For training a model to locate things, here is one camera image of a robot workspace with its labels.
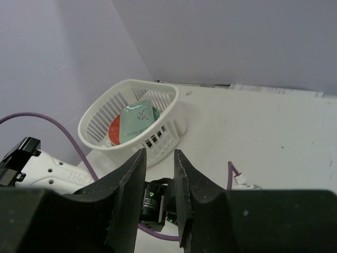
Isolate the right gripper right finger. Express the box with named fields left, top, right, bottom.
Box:
left=174, top=149, right=336, bottom=252

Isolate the white plastic dish bin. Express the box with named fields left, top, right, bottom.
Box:
left=77, top=79, right=187, bottom=166

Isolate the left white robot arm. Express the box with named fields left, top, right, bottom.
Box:
left=1, top=137, right=177, bottom=232

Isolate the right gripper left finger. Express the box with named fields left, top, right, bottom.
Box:
left=1, top=149, right=146, bottom=252

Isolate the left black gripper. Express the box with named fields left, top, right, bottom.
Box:
left=140, top=178, right=177, bottom=227

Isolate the light green rectangular plate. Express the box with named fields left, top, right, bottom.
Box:
left=119, top=100, right=155, bottom=144

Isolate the red and teal floral plate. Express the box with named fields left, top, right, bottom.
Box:
left=108, top=115, right=120, bottom=145

